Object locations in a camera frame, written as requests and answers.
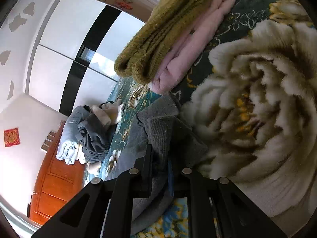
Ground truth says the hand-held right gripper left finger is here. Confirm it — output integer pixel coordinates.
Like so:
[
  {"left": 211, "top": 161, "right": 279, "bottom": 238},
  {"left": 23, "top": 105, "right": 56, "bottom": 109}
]
[{"left": 32, "top": 141, "right": 155, "bottom": 238}]

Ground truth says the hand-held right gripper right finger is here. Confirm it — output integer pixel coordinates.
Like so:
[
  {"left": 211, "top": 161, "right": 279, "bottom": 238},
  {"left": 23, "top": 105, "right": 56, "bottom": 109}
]
[{"left": 167, "top": 160, "right": 289, "bottom": 238}]

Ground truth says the grey-blue sweatshirt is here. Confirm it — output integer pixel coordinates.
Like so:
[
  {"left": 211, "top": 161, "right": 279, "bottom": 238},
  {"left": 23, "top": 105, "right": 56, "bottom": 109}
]
[{"left": 104, "top": 94, "right": 208, "bottom": 236}]

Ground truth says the dark grey garment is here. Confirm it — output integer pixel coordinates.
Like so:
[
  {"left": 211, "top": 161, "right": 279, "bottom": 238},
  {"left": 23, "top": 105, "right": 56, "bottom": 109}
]
[{"left": 77, "top": 105, "right": 117, "bottom": 164}]

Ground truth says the white fuzzy garment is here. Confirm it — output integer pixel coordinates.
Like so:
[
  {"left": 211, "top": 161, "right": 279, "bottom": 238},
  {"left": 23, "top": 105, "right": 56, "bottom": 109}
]
[{"left": 90, "top": 99, "right": 124, "bottom": 127}]

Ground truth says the folded light blue quilt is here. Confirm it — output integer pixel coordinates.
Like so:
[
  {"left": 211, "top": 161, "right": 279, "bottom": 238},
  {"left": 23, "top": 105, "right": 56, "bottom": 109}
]
[{"left": 56, "top": 105, "right": 87, "bottom": 165}]

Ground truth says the wooden bed headboard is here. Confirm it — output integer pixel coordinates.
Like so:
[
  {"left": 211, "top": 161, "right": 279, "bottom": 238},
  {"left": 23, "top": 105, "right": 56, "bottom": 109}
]
[{"left": 27, "top": 120, "right": 92, "bottom": 226}]

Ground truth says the olive green fuzzy garment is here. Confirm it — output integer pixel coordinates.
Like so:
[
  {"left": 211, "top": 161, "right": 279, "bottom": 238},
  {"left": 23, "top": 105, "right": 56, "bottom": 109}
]
[{"left": 114, "top": 0, "right": 213, "bottom": 85}]

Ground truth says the pink fuzzy garment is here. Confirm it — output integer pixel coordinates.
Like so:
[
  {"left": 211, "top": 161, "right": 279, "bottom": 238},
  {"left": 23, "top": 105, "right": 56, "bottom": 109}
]
[{"left": 150, "top": 0, "right": 237, "bottom": 95}]

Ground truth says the white black-striped wardrobe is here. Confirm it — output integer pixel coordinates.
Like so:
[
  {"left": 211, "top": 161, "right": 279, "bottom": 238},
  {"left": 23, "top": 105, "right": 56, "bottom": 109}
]
[{"left": 25, "top": 0, "right": 146, "bottom": 117}]

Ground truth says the red door ornament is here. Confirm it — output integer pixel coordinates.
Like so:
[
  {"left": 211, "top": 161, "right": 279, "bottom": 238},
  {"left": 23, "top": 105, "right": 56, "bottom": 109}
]
[{"left": 114, "top": 1, "right": 133, "bottom": 10}]

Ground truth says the red wall decoration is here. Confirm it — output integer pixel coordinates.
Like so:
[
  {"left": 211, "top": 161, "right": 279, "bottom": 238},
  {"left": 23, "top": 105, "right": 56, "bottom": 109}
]
[{"left": 4, "top": 128, "right": 21, "bottom": 148}]

